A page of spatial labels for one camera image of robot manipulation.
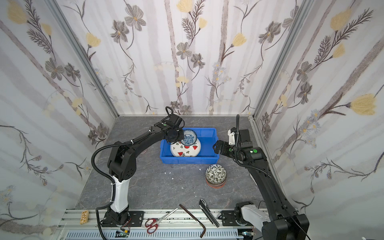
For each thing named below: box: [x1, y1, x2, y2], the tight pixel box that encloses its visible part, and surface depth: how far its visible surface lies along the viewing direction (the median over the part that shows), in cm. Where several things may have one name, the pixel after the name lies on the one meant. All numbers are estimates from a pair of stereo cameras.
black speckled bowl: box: [205, 164, 227, 185], surface depth 85 cm
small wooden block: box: [80, 210, 90, 225], surface depth 75 cm
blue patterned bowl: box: [181, 129, 197, 146], surface depth 98 cm
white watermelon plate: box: [170, 138, 202, 157], surface depth 98 cm
